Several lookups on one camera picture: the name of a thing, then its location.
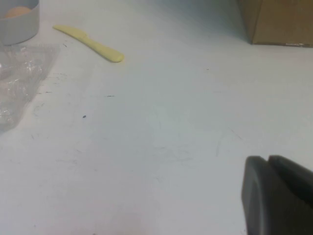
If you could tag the brown egg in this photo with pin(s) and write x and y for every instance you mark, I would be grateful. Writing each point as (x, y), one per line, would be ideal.
(17, 12)

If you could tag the clear plastic egg tray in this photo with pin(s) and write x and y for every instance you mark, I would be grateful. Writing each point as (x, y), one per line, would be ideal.
(22, 76)

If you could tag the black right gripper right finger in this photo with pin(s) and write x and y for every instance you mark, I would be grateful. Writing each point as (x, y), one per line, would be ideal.
(296, 178)

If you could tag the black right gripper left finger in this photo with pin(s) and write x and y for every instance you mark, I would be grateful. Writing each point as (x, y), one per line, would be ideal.
(269, 205)

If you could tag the yellow plastic knife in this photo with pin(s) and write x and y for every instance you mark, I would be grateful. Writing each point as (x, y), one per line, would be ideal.
(93, 44)

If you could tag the grey round bowl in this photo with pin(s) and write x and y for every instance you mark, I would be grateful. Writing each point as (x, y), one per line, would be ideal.
(19, 30)

